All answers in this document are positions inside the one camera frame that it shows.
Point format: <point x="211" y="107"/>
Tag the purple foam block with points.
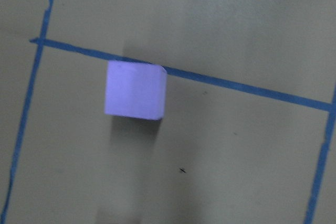
<point x="135" y="90"/>

